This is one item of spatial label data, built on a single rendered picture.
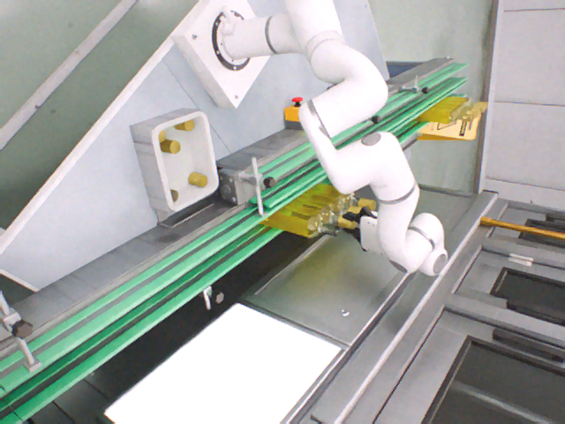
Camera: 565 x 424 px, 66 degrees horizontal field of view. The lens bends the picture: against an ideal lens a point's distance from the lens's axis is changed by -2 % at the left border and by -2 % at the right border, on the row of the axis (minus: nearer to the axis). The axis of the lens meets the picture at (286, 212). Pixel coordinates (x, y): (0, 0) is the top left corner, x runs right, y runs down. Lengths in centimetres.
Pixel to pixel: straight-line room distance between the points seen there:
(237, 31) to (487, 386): 101
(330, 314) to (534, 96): 616
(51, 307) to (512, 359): 99
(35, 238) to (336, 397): 71
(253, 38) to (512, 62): 601
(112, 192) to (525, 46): 630
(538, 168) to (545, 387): 633
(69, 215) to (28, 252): 11
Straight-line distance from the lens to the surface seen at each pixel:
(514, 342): 114
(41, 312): 104
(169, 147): 115
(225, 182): 125
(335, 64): 87
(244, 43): 120
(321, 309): 113
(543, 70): 695
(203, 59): 121
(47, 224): 109
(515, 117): 715
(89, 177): 111
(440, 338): 113
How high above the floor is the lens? 170
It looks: 35 degrees down
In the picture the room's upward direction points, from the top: 104 degrees clockwise
